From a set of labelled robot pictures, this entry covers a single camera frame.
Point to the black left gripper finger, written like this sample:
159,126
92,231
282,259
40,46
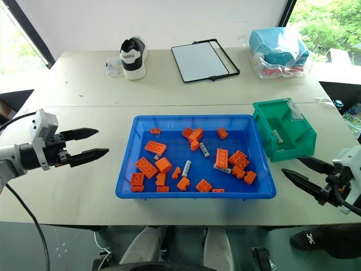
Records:
81,133
90,155

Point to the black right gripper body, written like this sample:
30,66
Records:
331,194

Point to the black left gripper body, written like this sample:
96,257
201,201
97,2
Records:
57,153

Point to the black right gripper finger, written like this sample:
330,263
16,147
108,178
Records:
306,182
317,165

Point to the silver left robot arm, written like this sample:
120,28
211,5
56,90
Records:
11,161

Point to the green plastic bin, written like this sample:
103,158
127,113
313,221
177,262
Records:
299,141

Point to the black shoe with white logo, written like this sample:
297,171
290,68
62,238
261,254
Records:
327,240

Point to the orange building block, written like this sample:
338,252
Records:
222,133
162,189
238,172
186,132
136,188
218,191
196,135
137,179
250,178
161,179
183,184

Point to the teal round object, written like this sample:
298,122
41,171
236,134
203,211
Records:
339,104

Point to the dark side table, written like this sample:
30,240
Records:
341,90
14,101

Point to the small orange block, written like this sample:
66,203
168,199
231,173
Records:
176,173
194,145
155,131

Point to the clear plastic container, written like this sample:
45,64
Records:
112,66

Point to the black and white sneaker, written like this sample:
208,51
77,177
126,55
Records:
132,62

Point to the clear plastic bag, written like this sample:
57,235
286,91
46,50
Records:
282,70

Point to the orange four-stud building brick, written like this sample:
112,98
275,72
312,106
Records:
203,185

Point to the grey left robot leg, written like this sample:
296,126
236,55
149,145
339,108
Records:
144,245

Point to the grey robot leg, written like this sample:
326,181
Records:
217,248
144,245

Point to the grey right robot leg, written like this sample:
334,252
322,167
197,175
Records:
217,248

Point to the blue plastic tray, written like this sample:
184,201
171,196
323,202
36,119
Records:
197,124

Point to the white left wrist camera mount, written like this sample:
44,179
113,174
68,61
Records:
42,122

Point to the black floor bracket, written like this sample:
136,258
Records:
260,258

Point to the black window frame post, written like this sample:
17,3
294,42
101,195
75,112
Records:
287,12
31,34

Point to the whiteboard with black frame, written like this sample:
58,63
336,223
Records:
200,60

